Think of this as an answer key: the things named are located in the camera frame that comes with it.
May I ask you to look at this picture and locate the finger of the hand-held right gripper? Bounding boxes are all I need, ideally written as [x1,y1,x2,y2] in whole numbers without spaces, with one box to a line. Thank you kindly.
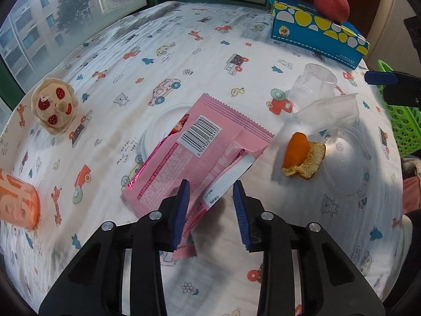
[382,85,421,107]
[364,70,421,86]

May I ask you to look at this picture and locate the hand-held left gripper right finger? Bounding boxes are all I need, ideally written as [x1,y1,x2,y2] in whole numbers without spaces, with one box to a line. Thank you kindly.
[232,180,385,316]

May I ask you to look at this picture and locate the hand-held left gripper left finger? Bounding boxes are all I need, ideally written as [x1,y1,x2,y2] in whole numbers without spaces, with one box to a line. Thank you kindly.
[39,179,191,316]

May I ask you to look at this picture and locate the green plastic mesh basket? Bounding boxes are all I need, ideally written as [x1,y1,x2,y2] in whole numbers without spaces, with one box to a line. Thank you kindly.
[377,60,421,157]

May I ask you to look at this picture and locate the pink snack wrapper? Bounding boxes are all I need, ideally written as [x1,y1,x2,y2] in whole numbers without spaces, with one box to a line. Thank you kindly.
[122,93,275,260]

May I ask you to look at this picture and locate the smooth clear plastic cup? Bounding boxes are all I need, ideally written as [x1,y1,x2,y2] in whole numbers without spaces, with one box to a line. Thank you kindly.
[291,63,338,102]

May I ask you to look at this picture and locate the orange peel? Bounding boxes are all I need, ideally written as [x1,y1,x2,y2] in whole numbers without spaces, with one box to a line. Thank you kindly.
[282,132,327,181]

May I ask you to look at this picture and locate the clear plastic dome lid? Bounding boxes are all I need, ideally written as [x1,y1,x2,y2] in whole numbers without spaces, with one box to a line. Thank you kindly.
[320,123,372,198]

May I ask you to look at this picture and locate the white round plastic lid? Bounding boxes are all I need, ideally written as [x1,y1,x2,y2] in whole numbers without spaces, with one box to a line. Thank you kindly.
[141,103,198,165]

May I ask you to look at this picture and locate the red apple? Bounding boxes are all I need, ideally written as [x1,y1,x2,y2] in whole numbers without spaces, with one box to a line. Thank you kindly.
[313,0,350,23]

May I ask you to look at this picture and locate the blue tissue box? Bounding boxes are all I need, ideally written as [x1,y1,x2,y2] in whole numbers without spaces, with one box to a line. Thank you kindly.
[270,0,370,70]

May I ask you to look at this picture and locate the plush strawberry cake toy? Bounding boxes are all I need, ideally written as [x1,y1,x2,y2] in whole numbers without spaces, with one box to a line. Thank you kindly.
[31,77,78,135]

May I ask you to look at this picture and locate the orange water bottle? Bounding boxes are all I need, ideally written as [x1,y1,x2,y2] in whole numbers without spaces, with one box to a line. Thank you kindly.
[0,168,41,230]

